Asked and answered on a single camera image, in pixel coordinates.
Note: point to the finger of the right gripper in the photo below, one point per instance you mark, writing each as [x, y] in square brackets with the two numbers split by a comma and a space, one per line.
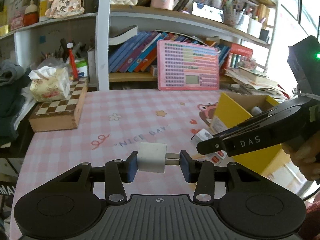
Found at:
[215, 143]

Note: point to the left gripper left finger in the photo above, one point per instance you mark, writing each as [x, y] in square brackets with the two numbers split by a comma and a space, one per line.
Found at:
[118, 172]

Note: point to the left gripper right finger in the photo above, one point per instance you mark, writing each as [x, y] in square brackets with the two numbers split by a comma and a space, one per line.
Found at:
[202, 174]

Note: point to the small white red box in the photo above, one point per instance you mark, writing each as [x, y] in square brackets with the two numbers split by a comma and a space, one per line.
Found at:
[200, 135]

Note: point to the white tube with cap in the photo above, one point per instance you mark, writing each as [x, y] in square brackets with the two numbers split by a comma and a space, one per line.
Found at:
[255, 111]

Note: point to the white charger plug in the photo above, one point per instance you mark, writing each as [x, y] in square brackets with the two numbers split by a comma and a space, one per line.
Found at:
[153, 157]

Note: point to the person's right hand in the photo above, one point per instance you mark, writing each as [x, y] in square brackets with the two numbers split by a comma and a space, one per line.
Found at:
[305, 157]

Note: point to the yellow cardboard box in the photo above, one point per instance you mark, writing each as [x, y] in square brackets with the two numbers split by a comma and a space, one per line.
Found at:
[231, 110]

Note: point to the pink checkered table mat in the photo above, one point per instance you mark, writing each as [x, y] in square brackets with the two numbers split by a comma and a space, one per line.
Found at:
[111, 126]

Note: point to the stack of papers and books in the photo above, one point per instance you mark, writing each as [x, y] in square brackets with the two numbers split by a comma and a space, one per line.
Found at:
[253, 82]

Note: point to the wooden chess board box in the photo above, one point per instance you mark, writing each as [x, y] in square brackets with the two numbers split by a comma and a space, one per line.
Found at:
[62, 114]

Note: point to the pink keyboard learning tablet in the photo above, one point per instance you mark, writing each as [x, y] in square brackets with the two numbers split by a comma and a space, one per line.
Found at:
[185, 66]

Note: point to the red chinese dictionary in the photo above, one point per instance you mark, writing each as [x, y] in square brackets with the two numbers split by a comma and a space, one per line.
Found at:
[241, 50]

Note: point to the white pen holder box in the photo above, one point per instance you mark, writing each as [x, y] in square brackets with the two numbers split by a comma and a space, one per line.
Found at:
[254, 28]

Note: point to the floral tissue pack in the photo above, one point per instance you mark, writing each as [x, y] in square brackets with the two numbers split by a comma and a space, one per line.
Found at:
[50, 84]

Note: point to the row of blue books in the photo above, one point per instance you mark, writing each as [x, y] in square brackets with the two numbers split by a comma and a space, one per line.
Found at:
[129, 56]

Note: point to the red pen with white top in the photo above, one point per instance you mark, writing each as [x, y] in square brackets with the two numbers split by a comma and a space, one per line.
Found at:
[72, 60]

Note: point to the pile of dark clothes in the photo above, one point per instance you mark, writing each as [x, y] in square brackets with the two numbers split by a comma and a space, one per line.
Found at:
[13, 79]

